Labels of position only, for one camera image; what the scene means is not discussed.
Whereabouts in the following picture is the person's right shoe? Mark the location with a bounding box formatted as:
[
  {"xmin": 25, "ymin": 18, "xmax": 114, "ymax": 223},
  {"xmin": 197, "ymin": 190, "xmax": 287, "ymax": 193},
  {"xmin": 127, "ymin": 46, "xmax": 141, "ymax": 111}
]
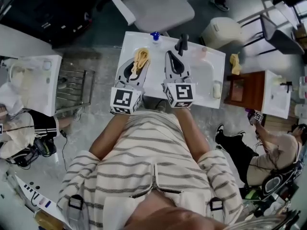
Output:
[{"xmin": 155, "ymin": 99, "xmax": 170, "ymax": 112}]

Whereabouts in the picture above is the metal rack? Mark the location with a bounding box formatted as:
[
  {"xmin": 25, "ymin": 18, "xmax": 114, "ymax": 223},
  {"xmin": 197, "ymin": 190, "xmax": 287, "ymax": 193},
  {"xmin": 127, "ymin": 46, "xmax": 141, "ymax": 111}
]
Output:
[{"xmin": 56, "ymin": 69, "xmax": 95, "ymax": 110}]

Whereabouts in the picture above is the small black faucet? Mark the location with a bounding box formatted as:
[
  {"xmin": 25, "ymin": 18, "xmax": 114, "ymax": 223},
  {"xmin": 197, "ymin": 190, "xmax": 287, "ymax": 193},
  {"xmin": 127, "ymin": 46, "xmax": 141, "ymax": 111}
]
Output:
[{"xmin": 279, "ymin": 80, "xmax": 293, "ymax": 93}]

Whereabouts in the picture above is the black backpack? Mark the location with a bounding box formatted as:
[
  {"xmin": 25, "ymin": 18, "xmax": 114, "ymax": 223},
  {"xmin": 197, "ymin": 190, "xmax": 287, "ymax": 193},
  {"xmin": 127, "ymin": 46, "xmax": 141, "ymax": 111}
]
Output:
[{"xmin": 239, "ymin": 161, "xmax": 303, "ymax": 201}]

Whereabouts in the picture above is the wooden cabinet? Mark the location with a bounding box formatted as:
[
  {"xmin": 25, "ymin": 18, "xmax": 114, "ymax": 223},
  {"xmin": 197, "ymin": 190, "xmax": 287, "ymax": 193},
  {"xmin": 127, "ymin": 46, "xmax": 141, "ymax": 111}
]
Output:
[{"xmin": 223, "ymin": 70, "xmax": 266, "ymax": 106}]

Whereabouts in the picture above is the yellow cloth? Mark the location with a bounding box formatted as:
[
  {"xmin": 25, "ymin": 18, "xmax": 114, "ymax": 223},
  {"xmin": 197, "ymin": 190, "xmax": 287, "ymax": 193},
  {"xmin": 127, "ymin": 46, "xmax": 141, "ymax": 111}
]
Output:
[{"xmin": 130, "ymin": 47, "xmax": 151, "ymax": 80}]

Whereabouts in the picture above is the wooden crate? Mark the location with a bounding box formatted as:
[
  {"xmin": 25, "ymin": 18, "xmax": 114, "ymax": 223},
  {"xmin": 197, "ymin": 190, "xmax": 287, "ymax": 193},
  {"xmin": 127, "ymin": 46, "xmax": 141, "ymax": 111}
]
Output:
[{"xmin": 262, "ymin": 115, "xmax": 299, "ymax": 131}]

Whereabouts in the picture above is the white plastic canister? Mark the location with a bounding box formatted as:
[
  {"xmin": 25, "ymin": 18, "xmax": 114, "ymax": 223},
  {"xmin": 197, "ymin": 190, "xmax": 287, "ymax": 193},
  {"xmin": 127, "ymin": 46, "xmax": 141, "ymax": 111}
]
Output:
[
  {"xmin": 294, "ymin": 103, "xmax": 307, "ymax": 119},
  {"xmin": 298, "ymin": 75, "xmax": 307, "ymax": 100}
]

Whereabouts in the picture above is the black chair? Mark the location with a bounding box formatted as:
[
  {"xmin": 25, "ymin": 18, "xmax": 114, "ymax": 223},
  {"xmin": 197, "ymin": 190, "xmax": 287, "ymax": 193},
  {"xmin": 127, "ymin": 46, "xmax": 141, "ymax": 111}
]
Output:
[{"xmin": 237, "ymin": 13, "xmax": 305, "ymax": 56}]

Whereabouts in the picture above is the pink bottle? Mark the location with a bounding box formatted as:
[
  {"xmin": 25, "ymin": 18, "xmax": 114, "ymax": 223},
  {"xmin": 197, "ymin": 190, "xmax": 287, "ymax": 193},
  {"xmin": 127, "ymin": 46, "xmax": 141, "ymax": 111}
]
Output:
[{"xmin": 196, "ymin": 46, "xmax": 209, "ymax": 62}]

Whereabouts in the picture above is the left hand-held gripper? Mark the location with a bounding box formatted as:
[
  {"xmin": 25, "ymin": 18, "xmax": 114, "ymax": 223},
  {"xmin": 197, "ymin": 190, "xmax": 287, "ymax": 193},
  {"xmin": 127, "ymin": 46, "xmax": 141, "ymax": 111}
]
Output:
[{"xmin": 109, "ymin": 57, "xmax": 152, "ymax": 115}]

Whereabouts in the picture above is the beige trash bin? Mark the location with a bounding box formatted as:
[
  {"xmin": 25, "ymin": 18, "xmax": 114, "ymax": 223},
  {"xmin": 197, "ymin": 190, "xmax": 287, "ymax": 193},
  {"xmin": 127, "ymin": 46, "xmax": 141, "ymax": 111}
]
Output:
[{"xmin": 201, "ymin": 17, "xmax": 244, "ymax": 49}]

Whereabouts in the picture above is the person's left forearm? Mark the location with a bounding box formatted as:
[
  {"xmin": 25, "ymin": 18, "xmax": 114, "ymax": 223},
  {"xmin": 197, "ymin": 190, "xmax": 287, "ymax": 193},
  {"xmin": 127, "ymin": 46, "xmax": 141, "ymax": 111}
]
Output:
[{"xmin": 88, "ymin": 113, "xmax": 131, "ymax": 161}]

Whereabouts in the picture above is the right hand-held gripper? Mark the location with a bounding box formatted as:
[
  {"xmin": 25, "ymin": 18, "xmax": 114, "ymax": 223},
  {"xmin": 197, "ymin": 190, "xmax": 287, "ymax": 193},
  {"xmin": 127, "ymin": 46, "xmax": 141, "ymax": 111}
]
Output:
[{"xmin": 162, "ymin": 50, "xmax": 197, "ymax": 109}]

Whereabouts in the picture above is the yellow rag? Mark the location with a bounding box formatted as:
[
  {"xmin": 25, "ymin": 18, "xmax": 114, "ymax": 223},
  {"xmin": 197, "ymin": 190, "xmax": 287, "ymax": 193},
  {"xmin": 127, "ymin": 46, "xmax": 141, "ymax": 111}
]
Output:
[{"xmin": 229, "ymin": 52, "xmax": 242, "ymax": 76}]

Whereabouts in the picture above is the striped cream shirt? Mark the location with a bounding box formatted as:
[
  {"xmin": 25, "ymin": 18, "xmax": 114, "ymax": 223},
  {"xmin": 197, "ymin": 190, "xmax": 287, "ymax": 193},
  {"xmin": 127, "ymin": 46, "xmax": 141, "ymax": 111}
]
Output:
[{"xmin": 57, "ymin": 108, "xmax": 243, "ymax": 230}]

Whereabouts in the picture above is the white table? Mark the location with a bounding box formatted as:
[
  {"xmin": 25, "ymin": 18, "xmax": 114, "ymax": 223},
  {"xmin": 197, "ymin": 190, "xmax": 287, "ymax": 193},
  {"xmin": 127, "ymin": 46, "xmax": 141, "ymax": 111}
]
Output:
[{"xmin": 14, "ymin": 173, "xmax": 67, "ymax": 222}]

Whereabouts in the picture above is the person's right forearm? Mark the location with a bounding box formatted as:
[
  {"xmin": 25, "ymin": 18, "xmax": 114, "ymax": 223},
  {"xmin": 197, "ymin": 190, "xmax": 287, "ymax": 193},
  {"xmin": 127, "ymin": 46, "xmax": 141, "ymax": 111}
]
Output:
[{"xmin": 172, "ymin": 106, "xmax": 212, "ymax": 162}]

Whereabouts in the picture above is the white grey office chair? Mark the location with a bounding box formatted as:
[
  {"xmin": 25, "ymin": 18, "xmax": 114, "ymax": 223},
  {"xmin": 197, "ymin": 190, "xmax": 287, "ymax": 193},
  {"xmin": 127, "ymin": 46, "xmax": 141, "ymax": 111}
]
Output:
[{"xmin": 110, "ymin": 0, "xmax": 203, "ymax": 33}]

